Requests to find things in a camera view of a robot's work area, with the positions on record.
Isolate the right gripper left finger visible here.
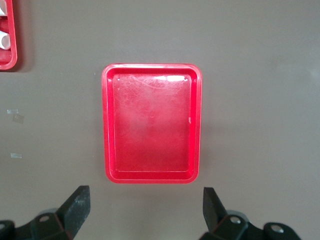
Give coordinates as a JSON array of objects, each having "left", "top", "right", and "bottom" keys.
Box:
[{"left": 0, "top": 185, "right": 91, "bottom": 240}]

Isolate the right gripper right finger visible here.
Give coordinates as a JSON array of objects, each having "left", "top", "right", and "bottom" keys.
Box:
[{"left": 199, "top": 187, "right": 301, "bottom": 240}]

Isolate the plain red plastic tray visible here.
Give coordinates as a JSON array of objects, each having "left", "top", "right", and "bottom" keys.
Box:
[{"left": 101, "top": 63, "right": 204, "bottom": 185}]

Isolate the red tray with pipe fittings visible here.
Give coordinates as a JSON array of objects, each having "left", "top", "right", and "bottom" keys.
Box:
[{"left": 0, "top": 0, "right": 18, "bottom": 71}]

